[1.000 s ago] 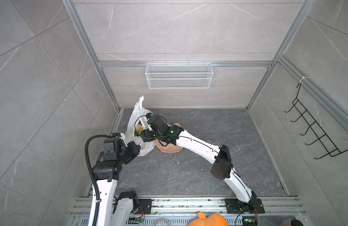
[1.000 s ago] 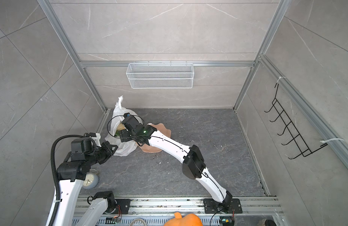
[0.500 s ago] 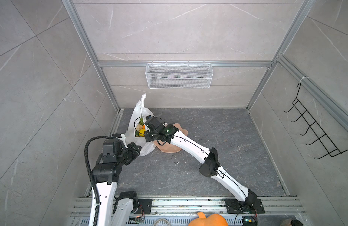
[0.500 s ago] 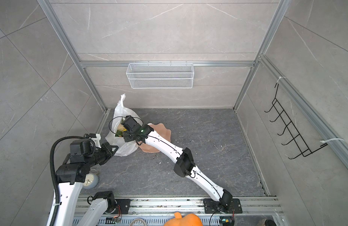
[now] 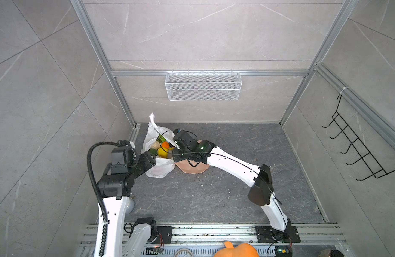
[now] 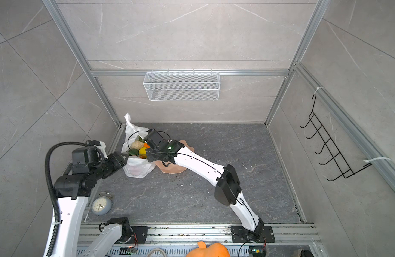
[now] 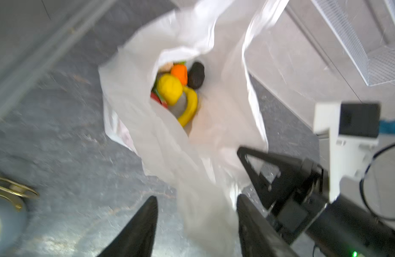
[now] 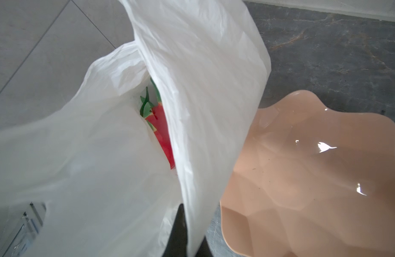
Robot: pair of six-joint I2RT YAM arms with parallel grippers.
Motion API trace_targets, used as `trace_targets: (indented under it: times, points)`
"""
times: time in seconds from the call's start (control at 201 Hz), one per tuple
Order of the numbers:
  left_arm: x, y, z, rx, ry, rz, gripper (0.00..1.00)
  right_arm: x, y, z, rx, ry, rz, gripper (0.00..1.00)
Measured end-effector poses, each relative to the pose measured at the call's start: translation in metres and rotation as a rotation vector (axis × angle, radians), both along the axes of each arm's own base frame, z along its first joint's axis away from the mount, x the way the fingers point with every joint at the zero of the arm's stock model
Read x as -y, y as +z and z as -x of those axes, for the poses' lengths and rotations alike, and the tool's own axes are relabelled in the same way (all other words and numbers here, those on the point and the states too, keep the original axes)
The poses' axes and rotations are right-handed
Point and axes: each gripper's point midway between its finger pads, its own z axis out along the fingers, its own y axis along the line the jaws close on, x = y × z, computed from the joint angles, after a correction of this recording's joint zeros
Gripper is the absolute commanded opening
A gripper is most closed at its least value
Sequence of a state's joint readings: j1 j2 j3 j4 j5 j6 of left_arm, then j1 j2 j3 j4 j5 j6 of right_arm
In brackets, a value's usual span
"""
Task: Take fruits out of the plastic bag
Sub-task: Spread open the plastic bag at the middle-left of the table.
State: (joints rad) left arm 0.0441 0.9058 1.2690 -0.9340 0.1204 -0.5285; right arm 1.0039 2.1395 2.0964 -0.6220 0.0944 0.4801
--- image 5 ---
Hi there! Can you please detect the yellow lemon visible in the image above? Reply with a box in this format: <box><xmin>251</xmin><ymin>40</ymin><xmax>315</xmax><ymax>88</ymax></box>
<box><xmin>157</xmin><ymin>147</ymin><xmax>169</xmax><ymax>158</ymax></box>

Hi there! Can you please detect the white plastic bag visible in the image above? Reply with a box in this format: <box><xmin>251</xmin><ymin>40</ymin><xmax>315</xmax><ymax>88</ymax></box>
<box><xmin>141</xmin><ymin>113</ymin><xmax>176</xmax><ymax>178</ymax></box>

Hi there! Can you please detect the orange fruit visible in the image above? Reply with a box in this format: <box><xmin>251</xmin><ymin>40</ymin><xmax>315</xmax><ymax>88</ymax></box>
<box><xmin>161</xmin><ymin>141</ymin><xmax>170</xmax><ymax>149</ymax></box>

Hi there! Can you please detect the pink dragon fruit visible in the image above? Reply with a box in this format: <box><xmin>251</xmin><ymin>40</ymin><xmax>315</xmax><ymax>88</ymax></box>
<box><xmin>156</xmin><ymin>135</ymin><xmax>166</xmax><ymax>144</ymax></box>

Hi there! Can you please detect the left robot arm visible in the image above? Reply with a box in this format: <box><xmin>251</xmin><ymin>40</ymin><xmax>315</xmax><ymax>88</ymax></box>
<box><xmin>95</xmin><ymin>148</ymin><xmax>157</xmax><ymax>257</ymax></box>

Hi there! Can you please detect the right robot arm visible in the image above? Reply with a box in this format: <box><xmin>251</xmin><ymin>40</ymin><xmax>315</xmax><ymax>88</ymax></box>
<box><xmin>172</xmin><ymin>129</ymin><xmax>291</xmax><ymax>235</ymax></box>

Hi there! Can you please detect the green avocado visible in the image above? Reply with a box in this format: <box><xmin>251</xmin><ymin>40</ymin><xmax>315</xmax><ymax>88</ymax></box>
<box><xmin>148</xmin><ymin>148</ymin><xmax>158</xmax><ymax>155</ymax></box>

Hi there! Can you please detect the pink scalloped bowl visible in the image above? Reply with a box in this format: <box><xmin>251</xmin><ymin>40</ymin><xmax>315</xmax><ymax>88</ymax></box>
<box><xmin>172</xmin><ymin>154</ymin><xmax>210</xmax><ymax>174</ymax></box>

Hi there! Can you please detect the orange pumpkin toy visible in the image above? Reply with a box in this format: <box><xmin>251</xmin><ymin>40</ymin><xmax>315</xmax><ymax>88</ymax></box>
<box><xmin>214</xmin><ymin>241</ymin><xmax>259</xmax><ymax>257</ymax></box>

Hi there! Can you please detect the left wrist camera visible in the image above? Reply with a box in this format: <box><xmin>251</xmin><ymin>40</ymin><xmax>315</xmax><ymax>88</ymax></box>
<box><xmin>111</xmin><ymin>146</ymin><xmax>137</xmax><ymax>166</ymax></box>

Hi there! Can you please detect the white wire mesh basket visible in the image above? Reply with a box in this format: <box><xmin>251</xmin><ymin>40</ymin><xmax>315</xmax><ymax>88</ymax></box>
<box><xmin>165</xmin><ymin>71</ymin><xmax>242</xmax><ymax>101</ymax></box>

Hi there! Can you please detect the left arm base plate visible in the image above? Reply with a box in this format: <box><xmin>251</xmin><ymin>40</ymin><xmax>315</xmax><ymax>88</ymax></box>
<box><xmin>147</xmin><ymin>226</ymin><xmax>174</xmax><ymax>244</ymax></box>

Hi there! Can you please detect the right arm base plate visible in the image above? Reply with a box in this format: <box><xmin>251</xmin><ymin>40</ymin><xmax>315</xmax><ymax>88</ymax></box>
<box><xmin>255</xmin><ymin>226</ymin><xmax>301</xmax><ymax>243</ymax></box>

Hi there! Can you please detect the black wire hook rack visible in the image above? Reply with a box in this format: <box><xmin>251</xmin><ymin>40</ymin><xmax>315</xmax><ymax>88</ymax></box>
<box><xmin>322</xmin><ymin>94</ymin><xmax>395</xmax><ymax>182</ymax></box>

